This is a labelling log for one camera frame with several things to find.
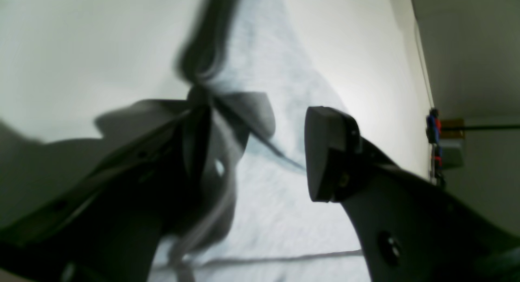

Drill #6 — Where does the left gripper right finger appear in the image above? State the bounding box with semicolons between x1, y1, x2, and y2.
304;106;520;282

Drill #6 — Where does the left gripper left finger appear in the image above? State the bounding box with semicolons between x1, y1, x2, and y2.
1;87;240;282

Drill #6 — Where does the grey T-shirt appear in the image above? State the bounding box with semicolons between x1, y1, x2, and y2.
148;0;370;282

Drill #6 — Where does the bar clamp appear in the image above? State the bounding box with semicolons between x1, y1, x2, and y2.
430;144;446;189
426;108;442;144

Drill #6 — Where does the right bar clamp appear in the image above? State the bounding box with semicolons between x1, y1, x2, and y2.
426;108;442;144

